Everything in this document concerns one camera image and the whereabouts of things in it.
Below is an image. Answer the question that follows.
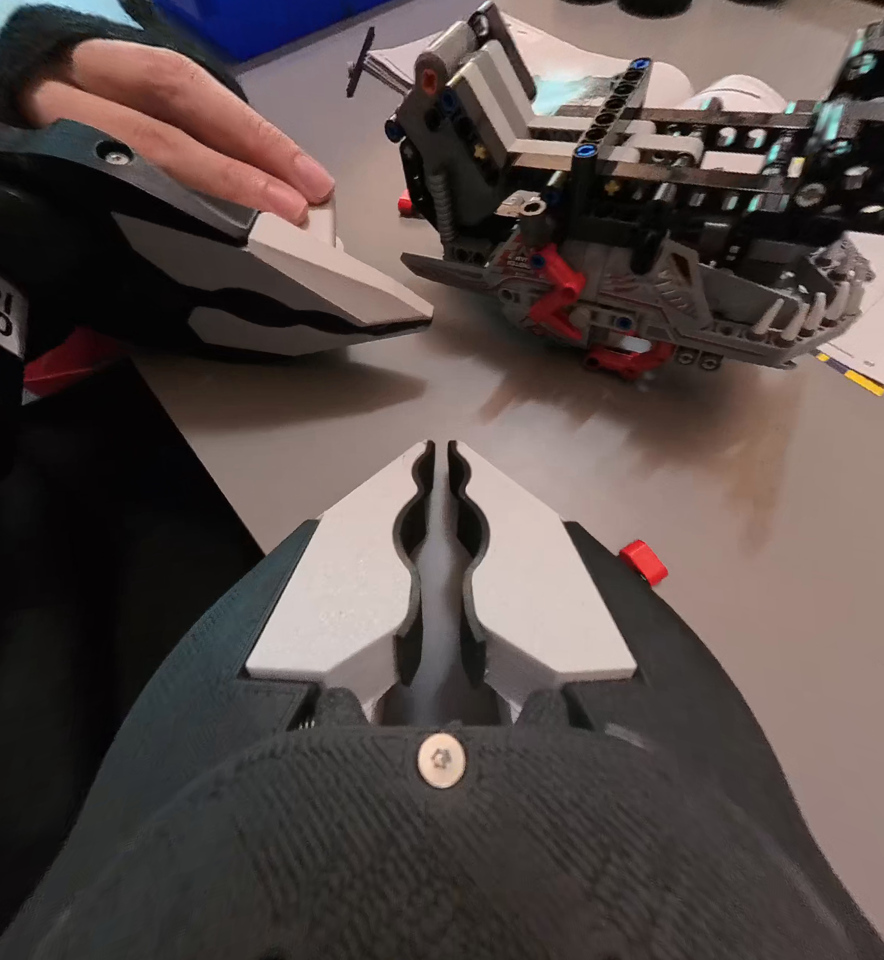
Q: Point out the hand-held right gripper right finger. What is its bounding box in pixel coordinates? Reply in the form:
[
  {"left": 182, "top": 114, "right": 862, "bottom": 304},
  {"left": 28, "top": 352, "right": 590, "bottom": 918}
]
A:
[{"left": 446, "top": 439, "right": 639, "bottom": 700}]

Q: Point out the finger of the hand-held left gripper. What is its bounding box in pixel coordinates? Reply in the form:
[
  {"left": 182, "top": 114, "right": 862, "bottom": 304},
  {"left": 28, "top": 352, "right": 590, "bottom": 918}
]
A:
[
  {"left": 187, "top": 302, "right": 384, "bottom": 359},
  {"left": 112, "top": 199, "right": 435, "bottom": 331}
]

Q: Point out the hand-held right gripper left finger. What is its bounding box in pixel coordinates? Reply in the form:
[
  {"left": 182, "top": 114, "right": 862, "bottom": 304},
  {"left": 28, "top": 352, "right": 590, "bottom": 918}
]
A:
[{"left": 245, "top": 439, "right": 437, "bottom": 706}]

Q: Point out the grey red toy brick truck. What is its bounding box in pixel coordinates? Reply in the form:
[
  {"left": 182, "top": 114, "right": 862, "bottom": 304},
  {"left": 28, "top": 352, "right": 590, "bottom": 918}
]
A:
[{"left": 385, "top": 0, "right": 884, "bottom": 378}]

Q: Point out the person's left hand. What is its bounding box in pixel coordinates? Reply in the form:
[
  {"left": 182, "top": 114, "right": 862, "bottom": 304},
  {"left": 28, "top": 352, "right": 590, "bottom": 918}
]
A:
[{"left": 28, "top": 37, "right": 336, "bottom": 228}]

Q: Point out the black brick beam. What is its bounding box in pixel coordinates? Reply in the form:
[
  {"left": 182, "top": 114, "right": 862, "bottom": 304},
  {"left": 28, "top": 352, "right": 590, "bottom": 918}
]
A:
[{"left": 346, "top": 27, "right": 377, "bottom": 99}]

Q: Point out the blue storage bin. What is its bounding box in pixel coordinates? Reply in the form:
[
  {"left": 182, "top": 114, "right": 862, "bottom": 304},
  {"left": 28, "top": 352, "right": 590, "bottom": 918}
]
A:
[{"left": 153, "top": 0, "right": 401, "bottom": 63}]

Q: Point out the toy instruction booklet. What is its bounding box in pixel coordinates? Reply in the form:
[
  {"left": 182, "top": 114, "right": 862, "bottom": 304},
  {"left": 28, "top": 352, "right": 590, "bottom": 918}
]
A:
[{"left": 815, "top": 231, "right": 884, "bottom": 397}]

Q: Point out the white curled paper sheet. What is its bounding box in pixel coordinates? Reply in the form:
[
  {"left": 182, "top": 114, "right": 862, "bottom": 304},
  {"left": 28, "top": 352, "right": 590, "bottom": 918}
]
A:
[{"left": 640, "top": 60, "right": 788, "bottom": 114}]

